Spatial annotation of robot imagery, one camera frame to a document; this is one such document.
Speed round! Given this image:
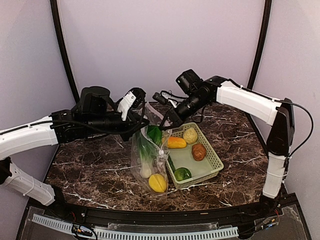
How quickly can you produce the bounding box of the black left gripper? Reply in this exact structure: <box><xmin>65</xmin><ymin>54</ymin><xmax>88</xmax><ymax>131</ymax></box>
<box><xmin>85</xmin><ymin>110</ymin><xmax>150</xmax><ymax>142</ymax></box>

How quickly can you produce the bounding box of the clear dotted zip top bag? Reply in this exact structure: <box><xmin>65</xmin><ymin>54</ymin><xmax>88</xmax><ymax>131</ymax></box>
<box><xmin>130</xmin><ymin>103</ymin><xmax>172</xmax><ymax>197</ymax></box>

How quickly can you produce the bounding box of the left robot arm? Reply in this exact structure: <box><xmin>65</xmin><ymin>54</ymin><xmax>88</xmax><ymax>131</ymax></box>
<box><xmin>0</xmin><ymin>86</ymin><xmax>149</xmax><ymax>218</ymax></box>

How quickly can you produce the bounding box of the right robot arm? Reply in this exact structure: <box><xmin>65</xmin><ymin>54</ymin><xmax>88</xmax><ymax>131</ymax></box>
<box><xmin>159</xmin><ymin>69</ymin><xmax>295</xmax><ymax>217</ymax></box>

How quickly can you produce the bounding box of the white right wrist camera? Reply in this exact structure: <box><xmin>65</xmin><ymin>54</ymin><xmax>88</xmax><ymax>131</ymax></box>
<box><xmin>152</xmin><ymin>91</ymin><xmax>179</xmax><ymax>108</ymax></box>

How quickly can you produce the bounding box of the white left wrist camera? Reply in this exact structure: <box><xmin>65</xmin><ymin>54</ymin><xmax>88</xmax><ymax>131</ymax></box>
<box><xmin>117</xmin><ymin>90</ymin><xmax>137</xmax><ymax>122</ymax></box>

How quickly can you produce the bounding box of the right black frame post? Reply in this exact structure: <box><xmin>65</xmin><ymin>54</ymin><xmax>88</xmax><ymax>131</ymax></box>
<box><xmin>247</xmin><ymin>0</ymin><xmax>273</xmax><ymax>90</ymax></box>

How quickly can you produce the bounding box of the left black frame post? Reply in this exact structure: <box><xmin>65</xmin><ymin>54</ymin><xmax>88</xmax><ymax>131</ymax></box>
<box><xmin>49</xmin><ymin>0</ymin><xmax>80</xmax><ymax>103</ymax></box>

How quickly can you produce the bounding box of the green lime toy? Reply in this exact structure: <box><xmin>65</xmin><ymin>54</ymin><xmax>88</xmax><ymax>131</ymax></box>
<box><xmin>174</xmin><ymin>167</ymin><xmax>192</xmax><ymax>182</ymax></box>

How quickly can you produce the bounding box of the green bok choy toy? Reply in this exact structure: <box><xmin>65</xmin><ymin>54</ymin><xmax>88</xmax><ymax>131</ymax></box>
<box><xmin>134</xmin><ymin>125</ymin><xmax>162</xmax><ymax>179</ymax></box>

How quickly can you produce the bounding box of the light green plastic basket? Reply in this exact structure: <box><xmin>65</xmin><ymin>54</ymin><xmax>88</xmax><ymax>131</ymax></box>
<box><xmin>166</xmin><ymin>122</ymin><xmax>224</xmax><ymax>190</ymax></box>

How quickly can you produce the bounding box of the black frame post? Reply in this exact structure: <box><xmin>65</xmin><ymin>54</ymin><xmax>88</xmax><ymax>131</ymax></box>
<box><xmin>247</xmin><ymin>0</ymin><xmax>273</xmax><ymax>90</ymax></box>
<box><xmin>49</xmin><ymin>0</ymin><xmax>80</xmax><ymax>103</ymax></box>

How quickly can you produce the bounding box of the beige walnut toy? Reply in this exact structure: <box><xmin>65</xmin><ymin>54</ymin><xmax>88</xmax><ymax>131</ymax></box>
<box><xmin>182</xmin><ymin>127</ymin><xmax>198</xmax><ymax>145</ymax></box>

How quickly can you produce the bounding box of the yellow lemon toy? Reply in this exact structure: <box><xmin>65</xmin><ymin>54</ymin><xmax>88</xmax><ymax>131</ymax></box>
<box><xmin>148</xmin><ymin>173</ymin><xmax>167</xmax><ymax>193</ymax></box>

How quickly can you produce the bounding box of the brown potato toy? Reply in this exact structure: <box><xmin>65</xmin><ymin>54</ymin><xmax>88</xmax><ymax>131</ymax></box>
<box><xmin>191</xmin><ymin>143</ymin><xmax>207</xmax><ymax>161</ymax></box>

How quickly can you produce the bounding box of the black front rail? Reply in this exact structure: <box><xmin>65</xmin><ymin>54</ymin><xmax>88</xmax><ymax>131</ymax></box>
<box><xmin>44</xmin><ymin>202</ymin><xmax>275</xmax><ymax>226</ymax></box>

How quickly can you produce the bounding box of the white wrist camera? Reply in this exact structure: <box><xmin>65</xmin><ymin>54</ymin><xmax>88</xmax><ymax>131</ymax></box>
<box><xmin>117</xmin><ymin>90</ymin><xmax>137</xmax><ymax>122</ymax></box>
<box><xmin>152</xmin><ymin>91</ymin><xmax>179</xmax><ymax>108</ymax></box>

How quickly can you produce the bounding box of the white slotted cable duct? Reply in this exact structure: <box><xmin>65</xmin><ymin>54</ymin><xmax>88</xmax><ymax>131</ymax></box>
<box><xmin>32</xmin><ymin>214</ymin><xmax>239</xmax><ymax>240</ymax></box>

